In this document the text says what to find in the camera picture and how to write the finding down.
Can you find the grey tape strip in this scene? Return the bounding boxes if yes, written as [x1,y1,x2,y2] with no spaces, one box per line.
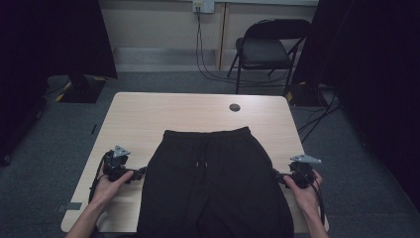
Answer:
[55,201,83,213]

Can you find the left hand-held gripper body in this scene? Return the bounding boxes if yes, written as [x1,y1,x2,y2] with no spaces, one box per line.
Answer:
[102,145,139,183]

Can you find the black drawstring pants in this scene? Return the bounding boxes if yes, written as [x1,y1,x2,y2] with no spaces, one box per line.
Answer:
[136,126,295,238]

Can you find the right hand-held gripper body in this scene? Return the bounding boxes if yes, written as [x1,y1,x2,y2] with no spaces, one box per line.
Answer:
[286,154,323,189]

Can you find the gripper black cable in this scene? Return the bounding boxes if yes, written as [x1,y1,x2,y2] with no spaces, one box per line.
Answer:
[292,164,327,226]
[87,150,114,204]

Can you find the white wall socket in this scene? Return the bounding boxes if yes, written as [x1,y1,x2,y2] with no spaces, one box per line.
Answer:
[192,0,216,15]

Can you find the black floor cables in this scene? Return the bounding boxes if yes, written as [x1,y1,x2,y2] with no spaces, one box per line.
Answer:
[296,83,343,145]

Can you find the tall black curtain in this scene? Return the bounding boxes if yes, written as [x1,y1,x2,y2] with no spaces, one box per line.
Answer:
[291,0,420,212]

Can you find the light wooden wall batten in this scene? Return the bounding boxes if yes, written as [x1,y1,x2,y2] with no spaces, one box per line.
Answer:
[215,2,230,72]

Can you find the black folding chair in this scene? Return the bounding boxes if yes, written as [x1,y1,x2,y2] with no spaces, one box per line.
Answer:
[226,18,312,97]

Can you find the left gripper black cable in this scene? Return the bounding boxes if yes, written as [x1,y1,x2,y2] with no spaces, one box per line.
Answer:
[87,150,114,204]

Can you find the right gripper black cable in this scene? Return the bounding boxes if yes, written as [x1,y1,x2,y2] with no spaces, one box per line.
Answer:
[292,164,327,226]

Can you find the black stand base yellow tape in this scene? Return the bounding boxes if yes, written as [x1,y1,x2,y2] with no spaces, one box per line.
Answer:
[58,73,108,104]

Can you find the dark stand base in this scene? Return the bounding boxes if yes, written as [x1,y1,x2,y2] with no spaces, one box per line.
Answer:
[283,81,329,108]

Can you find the wide black curtain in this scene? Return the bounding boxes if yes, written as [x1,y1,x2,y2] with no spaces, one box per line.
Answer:
[0,0,119,167]

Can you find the person's left hand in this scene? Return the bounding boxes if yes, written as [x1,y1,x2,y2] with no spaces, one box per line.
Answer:
[90,170,135,210]

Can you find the person's right hand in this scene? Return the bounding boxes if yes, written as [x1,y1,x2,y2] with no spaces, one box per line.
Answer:
[282,170,323,216]

